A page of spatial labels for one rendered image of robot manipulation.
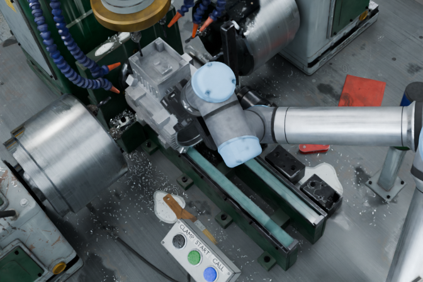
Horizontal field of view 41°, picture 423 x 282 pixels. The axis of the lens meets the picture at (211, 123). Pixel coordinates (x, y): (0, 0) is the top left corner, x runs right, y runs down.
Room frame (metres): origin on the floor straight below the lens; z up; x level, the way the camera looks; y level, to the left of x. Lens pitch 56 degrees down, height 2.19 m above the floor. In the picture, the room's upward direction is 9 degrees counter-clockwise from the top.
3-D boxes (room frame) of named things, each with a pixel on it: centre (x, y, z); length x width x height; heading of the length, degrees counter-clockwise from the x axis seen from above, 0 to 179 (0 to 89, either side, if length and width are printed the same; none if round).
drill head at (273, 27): (1.12, -0.16, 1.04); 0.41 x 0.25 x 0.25; 125
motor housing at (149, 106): (0.88, 0.08, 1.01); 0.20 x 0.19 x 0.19; 34
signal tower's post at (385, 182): (0.65, -0.44, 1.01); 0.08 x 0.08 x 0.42; 35
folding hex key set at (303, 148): (0.80, -0.28, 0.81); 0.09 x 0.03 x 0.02; 88
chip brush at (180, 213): (0.63, 0.10, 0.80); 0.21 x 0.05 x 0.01; 31
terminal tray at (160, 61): (0.92, 0.11, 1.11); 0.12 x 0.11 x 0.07; 34
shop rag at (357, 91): (0.95, -0.46, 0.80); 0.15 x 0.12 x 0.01; 153
